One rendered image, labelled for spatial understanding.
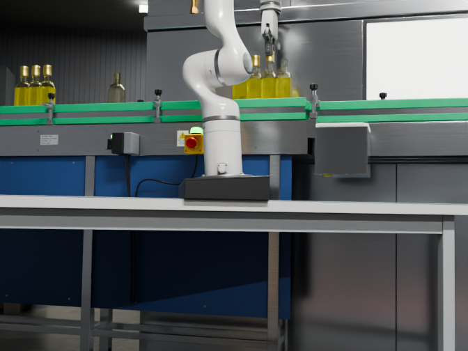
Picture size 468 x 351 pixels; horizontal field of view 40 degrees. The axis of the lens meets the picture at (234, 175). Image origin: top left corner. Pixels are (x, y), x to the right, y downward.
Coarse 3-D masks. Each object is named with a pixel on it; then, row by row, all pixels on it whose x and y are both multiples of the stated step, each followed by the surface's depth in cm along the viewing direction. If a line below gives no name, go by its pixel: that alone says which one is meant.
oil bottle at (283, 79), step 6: (282, 72) 246; (288, 72) 246; (276, 78) 246; (282, 78) 246; (288, 78) 245; (276, 84) 246; (282, 84) 246; (288, 84) 245; (276, 90) 246; (282, 90) 245; (288, 90) 245; (276, 96) 246; (282, 96) 245; (288, 96) 245
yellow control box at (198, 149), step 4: (188, 136) 233; (192, 136) 233; (196, 136) 232; (200, 136) 232; (196, 140) 232; (200, 140) 232; (196, 144) 232; (200, 144) 232; (188, 148) 233; (192, 148) 232; (196, 148) 232; (200, 148) 232; (188, 152) 233; (192, 152) 232; (196, 152) 232; (200, 152) 232
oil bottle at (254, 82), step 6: (252, 72) 251; (258, 72) 251; (252, 78) 249; (258, 78) 248; (252, 84) 249; (258, 84) 248; (252, 90) 249; (258, 90) 248; (252, 96) 248; (258, 96) 248
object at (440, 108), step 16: (320, 112) 240; (336, 112) 239; (352, 112) 237; (368, 112) 236; (384, 112) 234; (400, 112) 233; (416, 112) 232; (432, 112) 230; (448, 112) 229; (464, 112) 227
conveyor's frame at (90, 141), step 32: (0, 128) 261; (32, 128) 257; (64, 128) 254; (96, 128) 250; (128, 128) 247; (160, 128) 244; (256, 128) 234; (288, 128) 231; (384, 128) 232; (416, 128) 229; (448, 128) 226; (96, 160) 252
